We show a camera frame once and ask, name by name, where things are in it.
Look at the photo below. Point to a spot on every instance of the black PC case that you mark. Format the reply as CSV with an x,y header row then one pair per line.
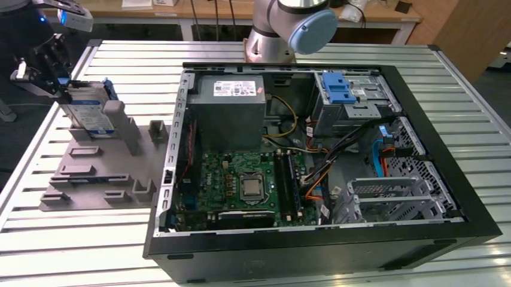
x,y
279,248

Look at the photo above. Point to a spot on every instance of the small black box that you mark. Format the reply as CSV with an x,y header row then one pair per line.
x,y
405,6

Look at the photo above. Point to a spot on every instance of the hard disk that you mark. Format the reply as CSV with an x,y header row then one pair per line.
x,y
86,116

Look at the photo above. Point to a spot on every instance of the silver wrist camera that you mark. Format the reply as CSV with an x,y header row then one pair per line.
x,y
78,19

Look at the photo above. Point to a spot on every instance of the blue plastic drive latch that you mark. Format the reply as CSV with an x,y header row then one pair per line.
x,y
333,80

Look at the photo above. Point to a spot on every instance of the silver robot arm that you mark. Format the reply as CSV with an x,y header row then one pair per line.
x,y
267,36

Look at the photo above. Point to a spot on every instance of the grey power supply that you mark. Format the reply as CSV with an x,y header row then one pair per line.
x,y
227,125

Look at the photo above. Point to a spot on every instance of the black RAM slot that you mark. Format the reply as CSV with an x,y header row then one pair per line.
x,y
283,185

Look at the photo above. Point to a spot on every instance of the metal disk bay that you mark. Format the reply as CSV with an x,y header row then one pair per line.
x,y
381,180

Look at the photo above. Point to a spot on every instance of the grey metal table leg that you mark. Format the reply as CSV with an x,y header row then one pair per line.
x,y
8,113

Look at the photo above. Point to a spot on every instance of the grey parts rack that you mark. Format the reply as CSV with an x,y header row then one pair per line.
x,y
103,161

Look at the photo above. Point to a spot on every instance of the wooden cabinet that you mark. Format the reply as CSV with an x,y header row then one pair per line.
x,y
471,36

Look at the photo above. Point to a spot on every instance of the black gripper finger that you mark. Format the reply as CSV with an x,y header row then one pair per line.
x,y
36,79
56,59

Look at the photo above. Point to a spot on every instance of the silver CPU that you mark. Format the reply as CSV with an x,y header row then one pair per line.
x,y
252,186

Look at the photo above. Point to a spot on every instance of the CPU socket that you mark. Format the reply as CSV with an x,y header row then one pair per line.
x,y
252,173

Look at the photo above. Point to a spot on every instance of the white box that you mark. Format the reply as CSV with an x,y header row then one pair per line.
x,y
135,3
166,2

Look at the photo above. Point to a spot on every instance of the green motherboard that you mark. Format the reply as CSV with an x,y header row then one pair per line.
x,y
239,163

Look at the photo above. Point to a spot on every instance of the wooden desk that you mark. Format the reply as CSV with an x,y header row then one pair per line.
x,y
115,11

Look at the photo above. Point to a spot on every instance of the metal optical drive cage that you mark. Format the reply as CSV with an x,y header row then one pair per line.
x,y
361,112

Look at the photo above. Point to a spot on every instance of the clear plastic bag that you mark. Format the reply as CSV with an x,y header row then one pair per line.
x,y
353,13

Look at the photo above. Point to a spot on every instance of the RAM stick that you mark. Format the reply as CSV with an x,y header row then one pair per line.
x,y
296,188
88,180

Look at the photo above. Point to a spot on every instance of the black graphics card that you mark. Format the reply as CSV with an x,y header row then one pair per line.
x,y
243,219

